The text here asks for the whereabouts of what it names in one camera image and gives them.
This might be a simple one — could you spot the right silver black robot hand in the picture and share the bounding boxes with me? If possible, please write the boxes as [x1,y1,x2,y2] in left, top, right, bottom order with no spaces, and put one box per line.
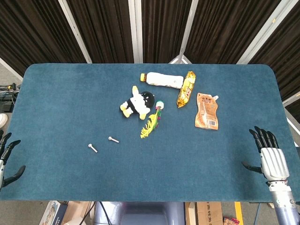
[241,126,290,182]

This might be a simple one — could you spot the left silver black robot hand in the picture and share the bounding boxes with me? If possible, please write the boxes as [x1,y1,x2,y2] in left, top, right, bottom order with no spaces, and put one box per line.
[0,132,26,188]

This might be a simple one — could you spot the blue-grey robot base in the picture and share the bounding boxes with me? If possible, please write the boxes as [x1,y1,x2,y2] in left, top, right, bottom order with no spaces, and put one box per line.
[93,201,186,225]

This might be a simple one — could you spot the black adapter box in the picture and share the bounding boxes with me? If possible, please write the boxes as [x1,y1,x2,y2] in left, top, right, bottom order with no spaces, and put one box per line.
[0,95,15,113]

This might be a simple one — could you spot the red snack packet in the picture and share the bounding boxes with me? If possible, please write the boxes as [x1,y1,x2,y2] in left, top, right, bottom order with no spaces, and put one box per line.
[222,217,241,225]

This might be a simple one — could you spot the white navy printed box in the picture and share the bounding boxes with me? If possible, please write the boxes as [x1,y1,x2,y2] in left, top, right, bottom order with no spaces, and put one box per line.
[38,201,68,225]

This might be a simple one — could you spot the printed cardboard box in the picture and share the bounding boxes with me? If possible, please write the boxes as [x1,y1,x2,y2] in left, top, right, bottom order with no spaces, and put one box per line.
[195,202,223,225]

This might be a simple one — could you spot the orange spout pouch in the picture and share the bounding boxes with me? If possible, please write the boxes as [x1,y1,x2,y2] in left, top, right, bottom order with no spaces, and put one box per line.
[194,92,220,130]

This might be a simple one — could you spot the blue felt table cover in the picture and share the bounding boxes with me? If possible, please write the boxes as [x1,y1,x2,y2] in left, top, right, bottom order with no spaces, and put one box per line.
[0,63,300,203]

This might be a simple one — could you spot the plain cardboard box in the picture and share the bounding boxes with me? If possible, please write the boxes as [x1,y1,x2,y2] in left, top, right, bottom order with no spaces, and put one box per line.
[62,201,94,225]

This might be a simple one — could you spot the light wooden board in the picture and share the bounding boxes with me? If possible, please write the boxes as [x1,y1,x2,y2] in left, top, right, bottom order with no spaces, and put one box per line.
[185,202,196,225]

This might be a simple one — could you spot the golden foil snack packet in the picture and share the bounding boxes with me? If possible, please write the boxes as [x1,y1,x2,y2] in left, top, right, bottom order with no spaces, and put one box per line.
[176,70,196,109]

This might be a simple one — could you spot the yellow feather cat toy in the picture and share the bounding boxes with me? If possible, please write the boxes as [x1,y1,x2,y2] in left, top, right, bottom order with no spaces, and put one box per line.
[140,100,165,139]

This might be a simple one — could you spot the white bottle with yellow cap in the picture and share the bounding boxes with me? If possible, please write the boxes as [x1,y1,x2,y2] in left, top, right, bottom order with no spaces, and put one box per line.
[140,72,184,90]

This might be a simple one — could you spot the black white penguin plush toy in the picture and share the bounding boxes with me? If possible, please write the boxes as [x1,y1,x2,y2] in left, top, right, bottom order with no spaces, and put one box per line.
[120,85,155,120]

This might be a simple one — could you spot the dark brown pleated curtain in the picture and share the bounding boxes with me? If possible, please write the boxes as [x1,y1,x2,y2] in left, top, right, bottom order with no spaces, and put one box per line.
[0,0,300,115]

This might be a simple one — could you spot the tangle of black cables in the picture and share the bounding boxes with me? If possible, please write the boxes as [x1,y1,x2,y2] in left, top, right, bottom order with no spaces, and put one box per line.
[0,83,21,96]

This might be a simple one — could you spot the white metal frame post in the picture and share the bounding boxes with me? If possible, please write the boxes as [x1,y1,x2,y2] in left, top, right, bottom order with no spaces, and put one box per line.
[0,57,23,82]
[128,0,143,63]
[282,91,300,106]
[58,0,92,64]
[168,0,200,64]
[236,0,291,65]

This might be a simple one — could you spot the black floor cable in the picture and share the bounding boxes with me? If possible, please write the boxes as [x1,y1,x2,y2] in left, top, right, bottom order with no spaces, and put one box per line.
[99,201,113,225]
[81,201,97,225]

